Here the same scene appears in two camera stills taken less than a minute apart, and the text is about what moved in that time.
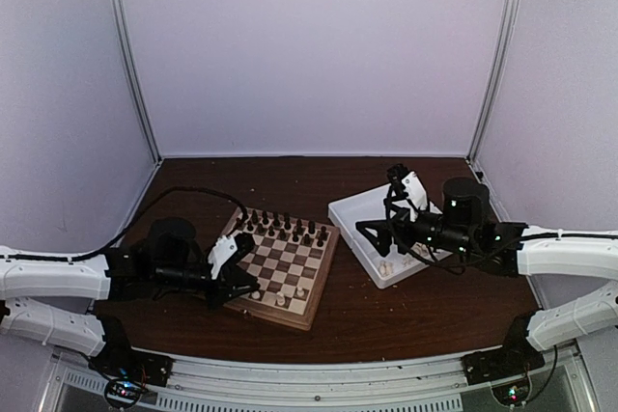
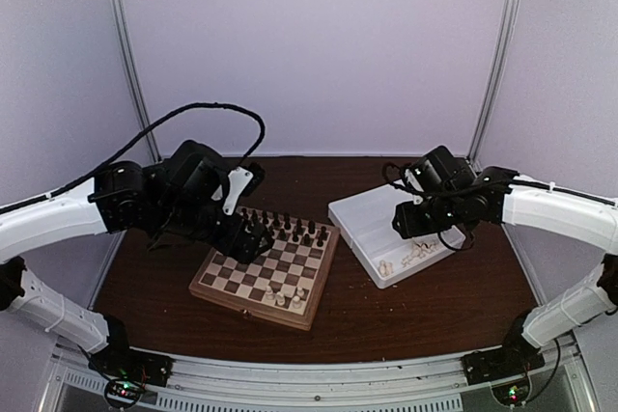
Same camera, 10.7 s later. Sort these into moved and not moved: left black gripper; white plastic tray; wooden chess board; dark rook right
Moved: left black gripper
Not moved: dark rook right; white plastic tray; wooden chess board
